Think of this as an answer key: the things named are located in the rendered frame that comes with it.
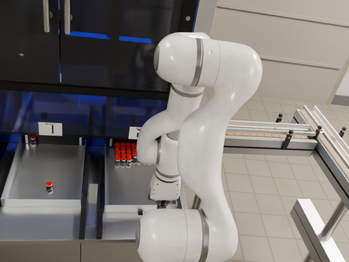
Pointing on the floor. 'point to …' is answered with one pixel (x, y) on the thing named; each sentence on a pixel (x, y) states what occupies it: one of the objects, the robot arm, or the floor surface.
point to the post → (204, 16)
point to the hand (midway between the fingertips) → (161, 207)
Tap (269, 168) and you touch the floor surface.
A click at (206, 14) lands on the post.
